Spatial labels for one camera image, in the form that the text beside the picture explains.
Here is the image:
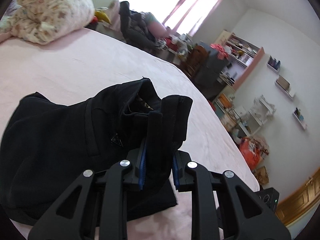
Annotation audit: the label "orange bag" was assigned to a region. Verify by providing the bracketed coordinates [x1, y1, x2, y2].
[239, 137, 261, 170]

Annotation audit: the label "pink curtain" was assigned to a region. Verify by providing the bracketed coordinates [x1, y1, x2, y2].
[162, 0, 222, 36]

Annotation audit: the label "dark clothes pile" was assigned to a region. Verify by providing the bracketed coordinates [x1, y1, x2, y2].
[119, 1, 165, 51]

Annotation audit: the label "white small rack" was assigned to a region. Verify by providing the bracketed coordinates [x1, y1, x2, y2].
[238, 95, 276, 137]

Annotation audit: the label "pink bed sheet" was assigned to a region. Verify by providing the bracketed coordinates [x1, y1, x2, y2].
[0, 28, 259, 191]

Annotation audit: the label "black pants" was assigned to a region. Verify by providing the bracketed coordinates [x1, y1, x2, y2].
[1, 78, 193, 225]

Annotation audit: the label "dark wooden chair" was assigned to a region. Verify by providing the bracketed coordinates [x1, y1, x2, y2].
[184, 45, 209, 78]

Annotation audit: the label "pink bookshelf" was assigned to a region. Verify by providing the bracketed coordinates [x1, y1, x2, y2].
[215, 30, 265, 91]

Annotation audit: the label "yellow plush toy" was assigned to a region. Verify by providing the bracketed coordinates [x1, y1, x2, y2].
[94, 10, 112, 25]

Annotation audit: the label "white wall shelf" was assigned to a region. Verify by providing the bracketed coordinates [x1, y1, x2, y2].
[266, 56, 281, 74]

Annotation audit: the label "rolled floral quilt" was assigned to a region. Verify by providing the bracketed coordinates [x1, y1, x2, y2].
[1, 0, 95, 44]

